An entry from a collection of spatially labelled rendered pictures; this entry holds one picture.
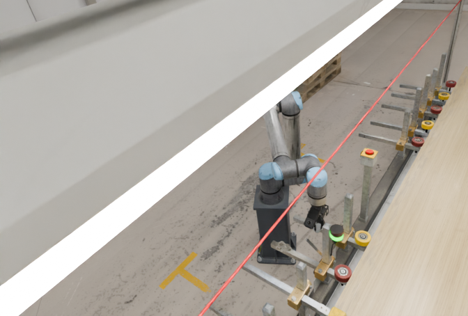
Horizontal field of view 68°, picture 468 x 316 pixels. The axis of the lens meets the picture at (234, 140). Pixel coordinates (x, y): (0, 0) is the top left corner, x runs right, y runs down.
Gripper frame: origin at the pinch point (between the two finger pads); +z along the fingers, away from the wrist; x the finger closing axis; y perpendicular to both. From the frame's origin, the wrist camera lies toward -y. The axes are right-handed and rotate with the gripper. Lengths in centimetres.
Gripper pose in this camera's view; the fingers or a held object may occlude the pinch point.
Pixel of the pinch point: (315, 231)
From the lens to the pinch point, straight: 186.8
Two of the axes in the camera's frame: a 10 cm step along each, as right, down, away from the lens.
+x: -7.8, -2.5, 5.8
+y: 6.1, -5.1, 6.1
